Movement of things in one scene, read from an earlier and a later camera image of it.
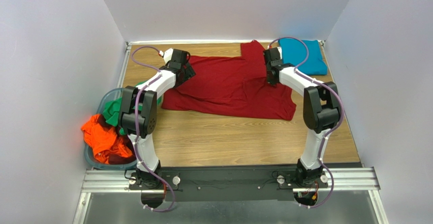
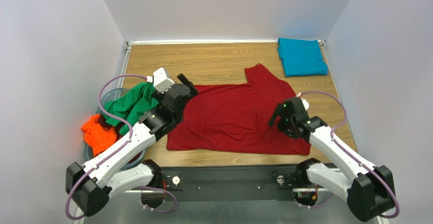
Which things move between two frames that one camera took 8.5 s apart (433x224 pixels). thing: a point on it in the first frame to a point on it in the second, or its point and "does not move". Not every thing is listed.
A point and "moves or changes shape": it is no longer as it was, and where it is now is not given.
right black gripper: x=270 y=76 to x=282 y=112
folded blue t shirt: x=294 y=52 does not move
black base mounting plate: x=279 y=184 does not move
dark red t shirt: x=230 y=85 moves or changes shape
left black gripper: x=186 y=71 to x=186 y=87
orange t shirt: x=103 y=140 does not move
